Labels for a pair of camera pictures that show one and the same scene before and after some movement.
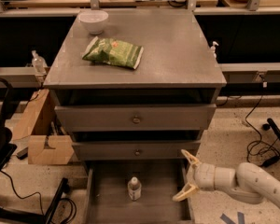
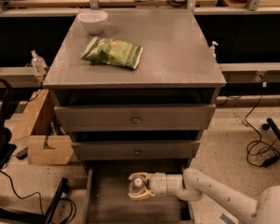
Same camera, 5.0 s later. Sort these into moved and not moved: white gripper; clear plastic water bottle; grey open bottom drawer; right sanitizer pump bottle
Moved: white gripper
Not moved: clear plastic water bottle; grey open bottom drawer; right sanitizer pump bottle
